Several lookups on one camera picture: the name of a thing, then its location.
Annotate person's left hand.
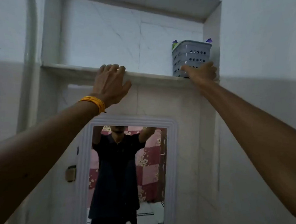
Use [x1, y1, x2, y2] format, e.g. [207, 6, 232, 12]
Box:
[90, 63, 133, 110]

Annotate person's right hand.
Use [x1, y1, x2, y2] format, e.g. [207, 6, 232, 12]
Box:
[180, 60, 218, 84]

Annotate grey perforated plastic basket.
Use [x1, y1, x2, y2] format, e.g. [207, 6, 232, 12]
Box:
[170, 39, 212, 80]

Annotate person's right forearm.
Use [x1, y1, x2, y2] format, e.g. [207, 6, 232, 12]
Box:
[180, 77, 296, 223]

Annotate person's left forearm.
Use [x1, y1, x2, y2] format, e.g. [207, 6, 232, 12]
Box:
[0, 94, 102, 224]

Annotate white marble shelf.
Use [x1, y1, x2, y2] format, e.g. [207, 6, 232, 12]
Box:
[40, 62, 221, 90]

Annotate yellow wristband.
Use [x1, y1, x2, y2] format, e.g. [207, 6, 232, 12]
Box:
[78, 95, 107, 114]

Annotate white wall pipe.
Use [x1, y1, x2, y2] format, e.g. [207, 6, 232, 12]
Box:
[12, 0, 46, 135]

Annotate white framed wall mirror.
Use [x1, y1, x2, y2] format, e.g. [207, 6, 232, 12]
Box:
[73, 112, 184, 224]

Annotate brown wall holder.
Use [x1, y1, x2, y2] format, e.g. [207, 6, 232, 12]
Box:
[65, 165, 77, 183]

